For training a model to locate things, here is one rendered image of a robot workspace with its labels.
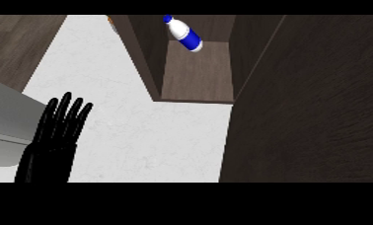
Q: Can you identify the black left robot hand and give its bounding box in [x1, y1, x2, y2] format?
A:
[13, 91, 94, 184]

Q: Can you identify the dark wooden open cabinet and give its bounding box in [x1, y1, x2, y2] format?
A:
[106, 14, 286, 106]

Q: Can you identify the blue and white water bottle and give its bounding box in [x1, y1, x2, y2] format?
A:
[162, 14, 205, 53]

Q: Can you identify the dark wooden cabinet door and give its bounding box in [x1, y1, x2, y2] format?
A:
[218, 14, 373, 184]

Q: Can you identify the grey appliance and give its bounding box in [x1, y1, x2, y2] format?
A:
[0, 83, 50, 168]

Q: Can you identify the dark wooden panel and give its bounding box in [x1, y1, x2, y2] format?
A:
[0, 14, 67, 93]

